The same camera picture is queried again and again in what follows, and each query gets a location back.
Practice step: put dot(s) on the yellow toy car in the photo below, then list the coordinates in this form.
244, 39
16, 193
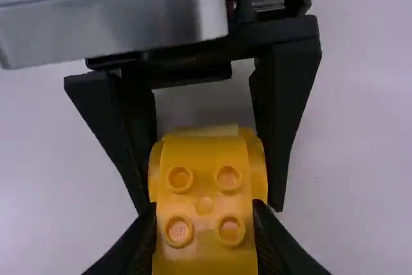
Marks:
206, 197

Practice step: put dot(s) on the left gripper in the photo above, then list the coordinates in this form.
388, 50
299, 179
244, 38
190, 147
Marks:
277, 30

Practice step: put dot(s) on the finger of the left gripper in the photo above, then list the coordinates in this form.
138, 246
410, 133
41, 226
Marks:
122, 127

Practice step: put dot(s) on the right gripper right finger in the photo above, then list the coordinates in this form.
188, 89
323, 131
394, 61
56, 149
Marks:
283, 246

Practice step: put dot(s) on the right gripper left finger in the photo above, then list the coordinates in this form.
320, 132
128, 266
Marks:
135, 249

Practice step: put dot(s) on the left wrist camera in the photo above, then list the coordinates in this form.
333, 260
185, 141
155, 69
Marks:
112, 14

